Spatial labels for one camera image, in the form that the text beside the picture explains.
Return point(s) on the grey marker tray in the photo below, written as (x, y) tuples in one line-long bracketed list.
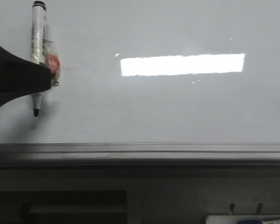
[(136, 195)]

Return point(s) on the black whiteboard marker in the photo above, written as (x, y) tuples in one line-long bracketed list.
[(43, 51)]

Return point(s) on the white whiteboard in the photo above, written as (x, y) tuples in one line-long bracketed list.
[(154, 82)]

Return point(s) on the blue capped marker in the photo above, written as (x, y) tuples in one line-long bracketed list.
[(273, 221)]

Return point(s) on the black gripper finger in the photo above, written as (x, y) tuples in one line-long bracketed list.
[(19, 77)]

